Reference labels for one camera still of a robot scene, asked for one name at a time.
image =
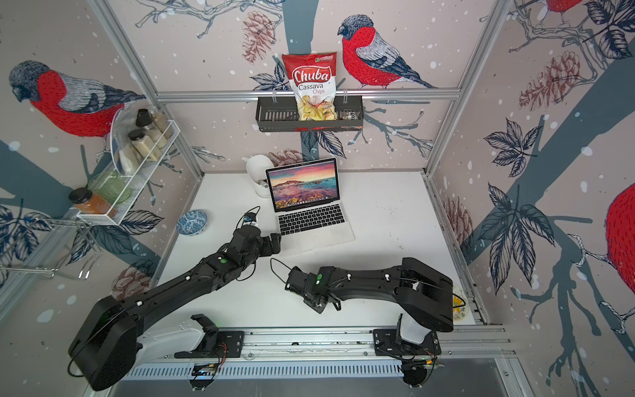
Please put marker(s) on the red cassava chips bag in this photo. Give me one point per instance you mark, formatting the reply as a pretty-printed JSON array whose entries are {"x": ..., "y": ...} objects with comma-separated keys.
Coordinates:
[{"x": 312, "y": 78}]

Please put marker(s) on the silver laptop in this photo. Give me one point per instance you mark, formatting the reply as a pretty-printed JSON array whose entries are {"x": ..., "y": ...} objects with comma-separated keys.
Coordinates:
[{"x": 308, "y": 206}]

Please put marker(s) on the white wire spice shelf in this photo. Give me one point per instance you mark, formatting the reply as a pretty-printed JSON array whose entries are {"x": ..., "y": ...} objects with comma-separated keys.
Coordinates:
[{"x": 126, "y": 161}]

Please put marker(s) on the orange sauce jar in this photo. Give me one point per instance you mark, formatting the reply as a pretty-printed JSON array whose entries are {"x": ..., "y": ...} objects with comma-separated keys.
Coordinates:
[{"x": 88, "y": 202}]

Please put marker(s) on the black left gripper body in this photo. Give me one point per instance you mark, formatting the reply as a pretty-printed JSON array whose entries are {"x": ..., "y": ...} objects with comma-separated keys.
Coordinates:
[{"x": 264, "y": 248}]

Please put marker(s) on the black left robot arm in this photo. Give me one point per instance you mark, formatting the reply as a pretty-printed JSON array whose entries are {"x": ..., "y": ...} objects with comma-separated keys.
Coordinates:
[{"x": 105, "y": 347}]

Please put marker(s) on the chrome wire wall rack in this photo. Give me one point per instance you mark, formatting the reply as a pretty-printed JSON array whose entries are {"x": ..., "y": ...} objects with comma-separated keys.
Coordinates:
[{"x": 49, "y": 248}]

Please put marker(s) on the black lid spice bottle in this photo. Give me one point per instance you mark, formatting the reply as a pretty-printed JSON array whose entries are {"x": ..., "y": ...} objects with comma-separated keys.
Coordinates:
[
  {"x": 144, "y": 145},
  {"x": 145, "y": 122}
]

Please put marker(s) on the floral yellow small dish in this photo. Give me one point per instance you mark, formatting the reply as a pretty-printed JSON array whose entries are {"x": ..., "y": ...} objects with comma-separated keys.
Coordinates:
[{"x": 460, "y": 306}]

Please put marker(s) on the black wire wall basket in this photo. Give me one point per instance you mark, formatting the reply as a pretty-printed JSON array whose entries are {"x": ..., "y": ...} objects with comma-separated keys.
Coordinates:
[{"x": 286, "y": 115}]

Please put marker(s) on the blue patterned ceramic bowl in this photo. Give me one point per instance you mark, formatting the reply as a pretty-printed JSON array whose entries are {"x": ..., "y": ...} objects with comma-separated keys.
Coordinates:
[{"x": 192, "y": 223}]

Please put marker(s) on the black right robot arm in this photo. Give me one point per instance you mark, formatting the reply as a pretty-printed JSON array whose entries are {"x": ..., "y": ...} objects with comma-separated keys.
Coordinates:
[{"x": 424, "y": 293}]

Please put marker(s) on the green glass jar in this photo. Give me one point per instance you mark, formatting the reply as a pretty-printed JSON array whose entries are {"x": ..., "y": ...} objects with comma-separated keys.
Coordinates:
[{"x": 111, "y": 186}]

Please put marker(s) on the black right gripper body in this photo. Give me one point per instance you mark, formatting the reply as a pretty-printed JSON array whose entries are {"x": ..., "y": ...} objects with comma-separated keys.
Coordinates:
[{"x": 310, "y": 303}]

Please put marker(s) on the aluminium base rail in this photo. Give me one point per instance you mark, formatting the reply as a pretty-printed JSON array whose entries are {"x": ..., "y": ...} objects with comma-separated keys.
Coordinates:
[{"x": 187, "y": 342}]

